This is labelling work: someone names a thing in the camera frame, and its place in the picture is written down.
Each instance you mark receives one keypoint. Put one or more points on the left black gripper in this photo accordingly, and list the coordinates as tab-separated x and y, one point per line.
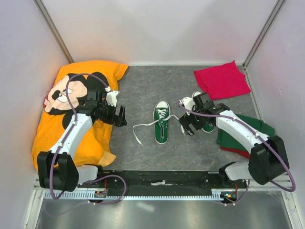
118	122

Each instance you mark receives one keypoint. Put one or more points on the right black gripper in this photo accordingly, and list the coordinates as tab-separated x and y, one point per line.
186	120

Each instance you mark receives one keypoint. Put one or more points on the green sneaker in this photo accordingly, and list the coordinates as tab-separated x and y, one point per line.
208	127
161	116

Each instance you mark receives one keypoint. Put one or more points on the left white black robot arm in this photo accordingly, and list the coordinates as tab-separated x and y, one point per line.
56	168

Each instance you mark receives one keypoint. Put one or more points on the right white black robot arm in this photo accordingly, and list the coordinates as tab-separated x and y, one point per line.
268	158

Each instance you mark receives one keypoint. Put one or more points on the dark green cloth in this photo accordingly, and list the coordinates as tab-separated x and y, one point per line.
226	140

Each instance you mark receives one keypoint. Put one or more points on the orange mickey mouse shirt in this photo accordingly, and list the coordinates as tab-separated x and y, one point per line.
70	90

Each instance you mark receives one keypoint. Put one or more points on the pink red cloth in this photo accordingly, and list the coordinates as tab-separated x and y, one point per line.
222	81

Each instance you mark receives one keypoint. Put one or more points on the white tape scrap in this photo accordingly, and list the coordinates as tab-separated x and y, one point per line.
163	182

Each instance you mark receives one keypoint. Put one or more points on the red cloth under green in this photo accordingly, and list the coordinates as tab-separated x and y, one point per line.
239	152

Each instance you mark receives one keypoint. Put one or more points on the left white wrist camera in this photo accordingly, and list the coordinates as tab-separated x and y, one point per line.
111	96

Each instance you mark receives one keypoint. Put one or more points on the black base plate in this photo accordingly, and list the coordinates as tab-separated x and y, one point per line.
173	183

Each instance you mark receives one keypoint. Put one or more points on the grey slotted cable duct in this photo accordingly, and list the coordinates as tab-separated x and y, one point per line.
146	193

